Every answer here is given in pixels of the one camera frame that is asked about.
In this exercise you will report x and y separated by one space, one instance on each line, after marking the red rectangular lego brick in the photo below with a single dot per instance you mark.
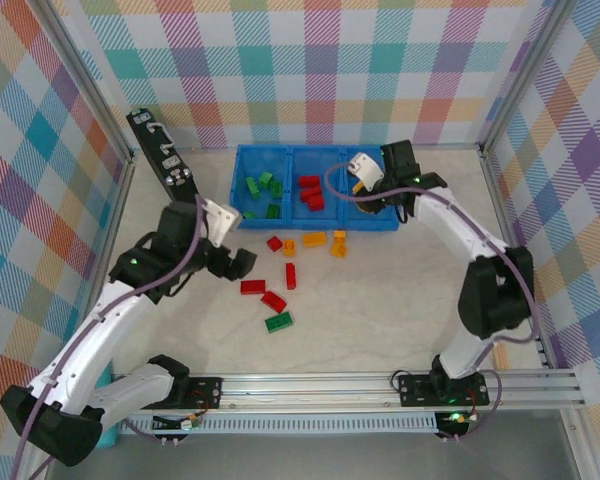
252 286
316 202
307 181

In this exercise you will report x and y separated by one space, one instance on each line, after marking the small red square lego brick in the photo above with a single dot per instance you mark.
274 243

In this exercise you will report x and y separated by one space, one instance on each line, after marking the small orange lego brick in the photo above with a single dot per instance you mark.
289 247

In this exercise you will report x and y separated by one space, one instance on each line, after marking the narrow red lego brick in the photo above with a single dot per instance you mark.
290 275

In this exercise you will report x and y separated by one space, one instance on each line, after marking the red curved lego brick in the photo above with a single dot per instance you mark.
311 192

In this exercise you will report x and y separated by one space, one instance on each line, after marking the red sloped lego brick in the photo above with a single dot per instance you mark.
273 301

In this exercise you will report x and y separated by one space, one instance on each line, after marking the small yellow lego brick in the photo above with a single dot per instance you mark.
339 234

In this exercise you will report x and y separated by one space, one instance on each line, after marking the green rectangular lego brick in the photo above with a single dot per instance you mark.
252 186
279 322
273 210

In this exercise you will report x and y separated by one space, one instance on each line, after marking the yellow curved lego brick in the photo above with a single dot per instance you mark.
338 249

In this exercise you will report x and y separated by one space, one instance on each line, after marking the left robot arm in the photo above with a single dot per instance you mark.
105 330

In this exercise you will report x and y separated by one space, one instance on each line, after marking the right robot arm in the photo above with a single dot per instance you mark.
495 300

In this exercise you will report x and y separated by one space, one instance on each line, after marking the blue three-compartment plastic bin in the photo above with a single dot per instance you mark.
300 220

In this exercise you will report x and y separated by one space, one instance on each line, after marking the yellow rectangular lego brick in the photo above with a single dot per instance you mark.
314 239

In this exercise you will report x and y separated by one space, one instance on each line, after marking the teal foam tube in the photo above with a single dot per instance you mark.
108 440

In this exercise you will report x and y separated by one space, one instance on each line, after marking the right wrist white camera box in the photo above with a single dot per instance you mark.
365 167

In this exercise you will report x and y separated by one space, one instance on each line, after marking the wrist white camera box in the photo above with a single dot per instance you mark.
365 167
222 220

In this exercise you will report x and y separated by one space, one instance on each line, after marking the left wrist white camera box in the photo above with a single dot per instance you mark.
222 220

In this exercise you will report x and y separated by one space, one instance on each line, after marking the thin aluminium frame rail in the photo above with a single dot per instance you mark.
455 146

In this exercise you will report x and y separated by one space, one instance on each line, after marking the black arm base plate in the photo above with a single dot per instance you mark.
207 392
415 390

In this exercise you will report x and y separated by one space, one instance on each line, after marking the wide aluminium extrusion rail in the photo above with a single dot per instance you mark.
305 390

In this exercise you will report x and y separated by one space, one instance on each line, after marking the aluminium frame post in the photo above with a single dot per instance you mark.
524 75
91 75

